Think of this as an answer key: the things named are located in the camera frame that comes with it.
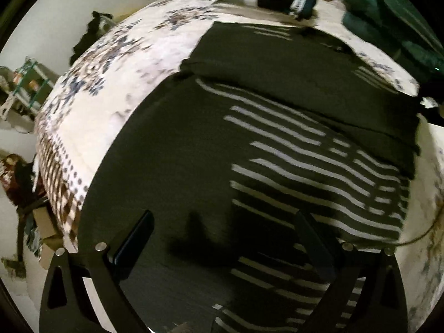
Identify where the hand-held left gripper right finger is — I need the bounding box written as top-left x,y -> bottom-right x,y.
294,211 -> 409,333

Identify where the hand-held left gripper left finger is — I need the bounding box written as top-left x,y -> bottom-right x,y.
39,210 -> 155,333

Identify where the black white-striped sweater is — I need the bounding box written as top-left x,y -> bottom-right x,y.
77,21 -> 422,333

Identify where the cardboard box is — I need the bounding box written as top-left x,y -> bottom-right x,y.
32,204 -> 66,272

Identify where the teal quilted blanket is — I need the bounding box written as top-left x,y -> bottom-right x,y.
337,0 -> 444,79

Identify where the red-brown patterned cloth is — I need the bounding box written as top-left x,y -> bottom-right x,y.
0,153 -> 37,202

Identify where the floral bed sheet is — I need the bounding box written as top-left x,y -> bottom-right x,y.
33,0 -> 444,333

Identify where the folded black striped garment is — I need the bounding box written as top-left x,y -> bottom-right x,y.
258,0 -> 318,19

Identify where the green metal rack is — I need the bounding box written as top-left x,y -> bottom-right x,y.
0,57 -> 58,120

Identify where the thin cable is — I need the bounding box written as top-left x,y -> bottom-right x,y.
397,205 -> 444,248

